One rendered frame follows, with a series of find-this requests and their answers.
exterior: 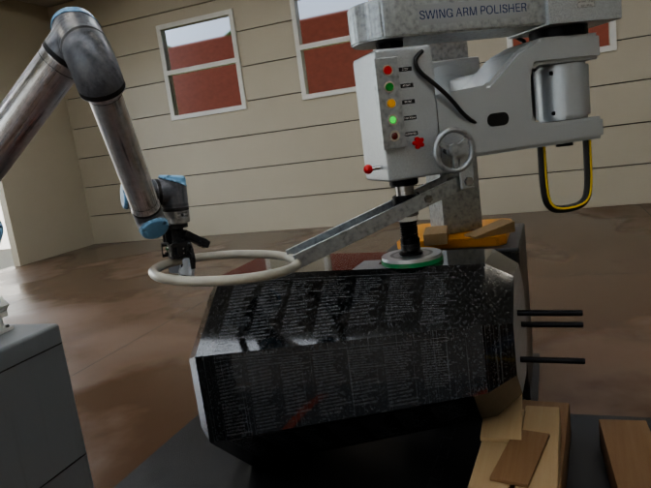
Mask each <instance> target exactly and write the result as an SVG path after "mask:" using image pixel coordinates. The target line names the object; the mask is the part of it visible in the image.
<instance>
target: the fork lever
mask: <svg viewBox="0 0 651 488"><path fill-rule="evenodd" d="M464 182H465V185H466V186H472V185H473V183H475V182H474V180H473V177H466V179H465V180H464ZM459 191H461V189H460V179H459V175H458V176H457V175H456V173H446V174H444V175H442V176H440V177H438V178H436V179H434V180H432V181H430V182H427V183H425V184H423V185H421V186H419V187H417V188H415V189H414V192H419V195H417V196H415V197H413V198H410V199H408V200H406V201H404V202H402V203H399V204H397V205H395V206H393V204H392V200H390V201H387V202H385V203H383V204H381V205H379V206H377V207H375V208H373V209H371V210H369V211H366V212H364V213H362V214H360V215H358V216H356V217H354V218H353V219H351V220H349V221H346V222H344V223H342V224H340V225H338V226H336V227H334V228H332V229H329V230H326V231H324V232H322V233H320V234H318V235H316V236H314V237H312V238H310V239H308V240H305V241H303V242H301V243H299V244H297V245H295V246H293V247H292V248H290V249H288V250H286V253H287V255H288V254H293V257H294V259H300V260H301V266H300V268H302V267H304V266H306V265H308V264H310V263H312V262H314V261H316V260H318V259H321V258H323V257H325V256H327V255H329V254H331V253H333V252H336V251H338V250H340V249H342V248H344V247H346V246H348V245H350V244H352V243H354V242H356V241H358V240H360V239H361V238H363V237H365V236H368V235H370V234H372V233H374V232H376V231H378V230H380V229H383V228H385V227H387V226H389V225H391V224H393V223H395V222H397V221H399V220H402V219H404V218H406V217H408V216H410V215H412V214H414V213H416V212H418V211H420V210H421V209H423V208H425V207H427V206H429V205H431V204H433V203H436V202H438V201H440V200H442V199H444V198H447V197H449V196H451V195H453V194H455V193H457V192H459Z"/></svg>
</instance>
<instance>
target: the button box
mask: <svg viewBox="0 0 651 488"><path fill-rule="evenodd" d="M371 62H372V71H373V79H374V88H375V97H376V106H377V114H378V123H379V132H380V141H381V149H382V150H389V149H395V148H402V147H407V143H406V134H405V125H404V115H403V106H402V97H401V87H400V77H399V69H398V59H397V56H394V57H385V58H375V59H372V60H371ZM384 65H391V67H392V69H393V72H392V74H391V76H385V75H384V74H383V71H382V69H383V67H384ZM387 81H391V82H393V84H394V90H393V92H391V93H388V92H386V91H385V88H384V85H385V83H386V82H387ZM388 98H393V99H394V100H395V101H396V107H395V108H394V109H389V108H387V106H386V101H387V99H388ZM391 114H395V115H396V116H397V117H398V122H397V124H396V125H394V126H391V125H389V123H388V117H389V116H390V115H391ZM391 131H397V132H398V133H399V135H400V138H399V140H398V141H391V140H390V139H389V134H390V132H391Z"/></svg>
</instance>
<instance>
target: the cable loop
mask: <svg viewBox="0 0 651 488"><path fill-rule="evenodd" d="M582 145H583V164H584V190H583V195H582V198H581V199H580V200H579V201H577V202H575V203H571V204H566V205H555V204H553V202H552V201H551V198H550V194H549V189H548V180H547V165H546V150H545V146H544V147H537V149H538V165H539V179H540V188H541V195H542V202H543V204H544V206H545V207H546V208H547V209H548V210H549V211H551V212H554V213H567V212H572V211H575V210H577V209H580V208H582V207H584V206H585V205H586V204H587V203H588V201H589V200H590V197H591V195H592V187H593V167H592V146H591V139H589V140H583V141H582Z"/></svg>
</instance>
